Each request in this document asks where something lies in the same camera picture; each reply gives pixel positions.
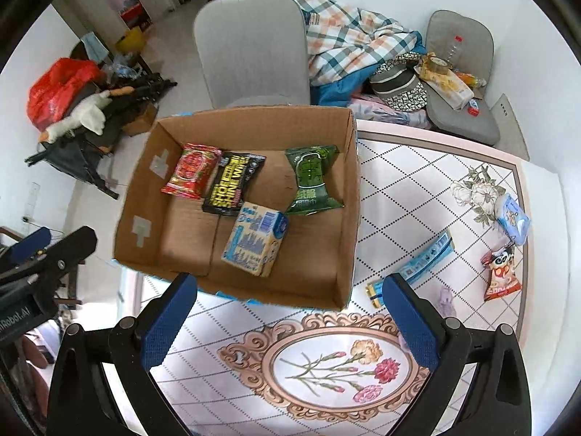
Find orange drink bottle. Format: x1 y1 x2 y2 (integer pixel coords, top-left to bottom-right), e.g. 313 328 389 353
454 70 486 89

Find pink floral cloth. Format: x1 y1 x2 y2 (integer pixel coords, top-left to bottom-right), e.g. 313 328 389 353
349 97 432 130

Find clear plastic bottle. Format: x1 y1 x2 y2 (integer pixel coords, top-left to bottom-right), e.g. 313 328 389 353
445 35 464 71

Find small brown cardboard box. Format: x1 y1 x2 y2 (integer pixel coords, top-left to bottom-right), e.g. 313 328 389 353
122 102 159 137

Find grey cushioned chair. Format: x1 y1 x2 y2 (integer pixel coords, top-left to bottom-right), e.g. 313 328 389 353
424 10 501 146

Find brown tape roll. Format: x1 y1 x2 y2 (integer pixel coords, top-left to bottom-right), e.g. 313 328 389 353
424 54 450 76

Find blue cloth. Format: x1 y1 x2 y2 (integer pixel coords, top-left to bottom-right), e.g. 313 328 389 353
313 70 377 106

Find green wipes packet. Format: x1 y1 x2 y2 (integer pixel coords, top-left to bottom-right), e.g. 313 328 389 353
284 145 344 216

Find yellow snack bag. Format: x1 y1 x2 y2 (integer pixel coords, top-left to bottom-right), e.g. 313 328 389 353
418 66 475 110

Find red plastic bag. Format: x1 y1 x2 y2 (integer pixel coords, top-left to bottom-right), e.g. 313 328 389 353
27 58 106 132

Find white plush goose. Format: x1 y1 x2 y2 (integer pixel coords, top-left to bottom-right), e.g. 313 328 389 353
38 90 113 144

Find open cardboard box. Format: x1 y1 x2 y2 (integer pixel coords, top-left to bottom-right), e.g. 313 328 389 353
111 104 361 312

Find blue face mask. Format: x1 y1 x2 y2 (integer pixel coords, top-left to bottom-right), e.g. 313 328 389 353
84 33 107 62

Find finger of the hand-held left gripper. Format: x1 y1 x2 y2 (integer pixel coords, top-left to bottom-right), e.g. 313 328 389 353
0 226 52 284
27 226 99 303

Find long blue white packet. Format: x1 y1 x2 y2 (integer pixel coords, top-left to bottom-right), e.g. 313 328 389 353
400 231 455 282

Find yellow bin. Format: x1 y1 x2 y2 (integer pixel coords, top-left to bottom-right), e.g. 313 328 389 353
115 26 148 55

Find grey upholstered chair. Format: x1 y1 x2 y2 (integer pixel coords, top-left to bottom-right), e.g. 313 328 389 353
193 0 312 112

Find red snack packet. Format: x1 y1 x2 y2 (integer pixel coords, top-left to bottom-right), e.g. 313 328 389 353
160 143 222 199

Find small yellow blue packet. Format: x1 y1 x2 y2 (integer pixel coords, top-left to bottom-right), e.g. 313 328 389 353
367 280 386 308

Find light blue tissue packet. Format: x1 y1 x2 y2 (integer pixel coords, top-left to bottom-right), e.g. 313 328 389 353
496 193 531 242

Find plaid blanket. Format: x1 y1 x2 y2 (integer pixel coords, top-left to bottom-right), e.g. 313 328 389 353
291 0 427 87

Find cream blue tissue pack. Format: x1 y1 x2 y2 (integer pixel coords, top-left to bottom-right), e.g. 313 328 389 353
221 201 290 278

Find patterned bucket hat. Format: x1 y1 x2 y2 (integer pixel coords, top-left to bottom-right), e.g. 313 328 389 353
369 61 428 112

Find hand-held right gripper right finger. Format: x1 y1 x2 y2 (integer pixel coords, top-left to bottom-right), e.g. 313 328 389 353
382 273 533 436

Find black folded stroller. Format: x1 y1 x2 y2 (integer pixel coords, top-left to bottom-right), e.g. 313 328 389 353
25 73 178 201

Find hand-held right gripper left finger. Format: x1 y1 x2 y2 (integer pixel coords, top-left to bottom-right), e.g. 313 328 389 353
46 271 198 436

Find red white snack bag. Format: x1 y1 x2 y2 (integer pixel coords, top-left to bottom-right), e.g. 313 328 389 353
481 245 523 301

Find white wall socket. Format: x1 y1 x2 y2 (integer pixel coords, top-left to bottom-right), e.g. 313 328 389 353
23 182 41 221

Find black wipes packet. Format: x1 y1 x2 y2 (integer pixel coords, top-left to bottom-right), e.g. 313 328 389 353
202 151 267 216

